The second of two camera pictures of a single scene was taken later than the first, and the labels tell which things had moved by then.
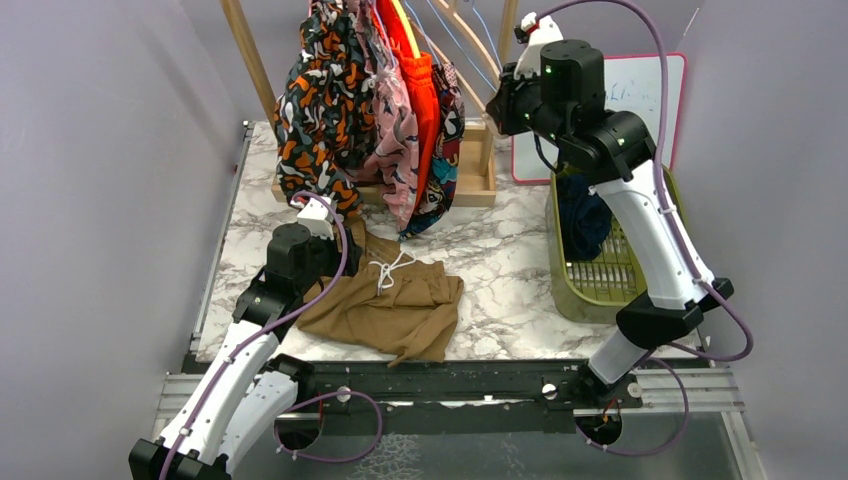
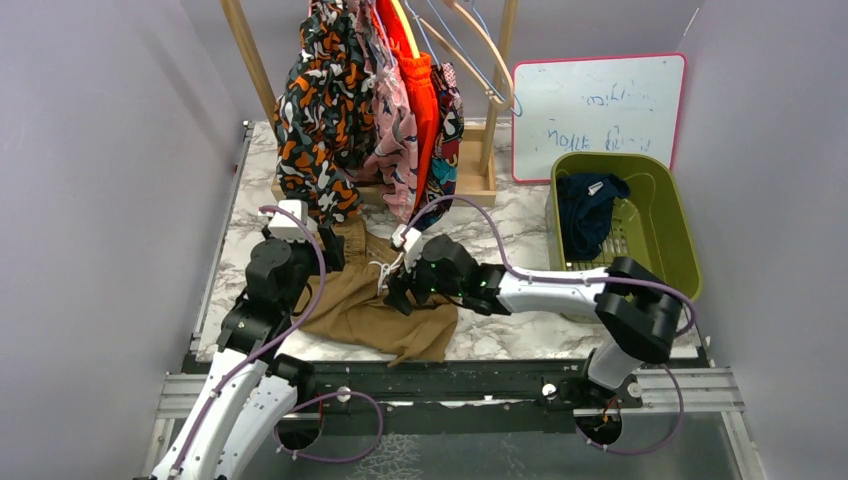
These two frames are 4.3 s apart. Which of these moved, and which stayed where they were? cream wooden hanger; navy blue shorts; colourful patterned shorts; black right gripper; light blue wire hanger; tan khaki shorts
Moved: cream wooden hanger; black right gripper
Stayed: tan khaki shorts; light blue wire hanger; navy blue shorts; colourful patterned shorts
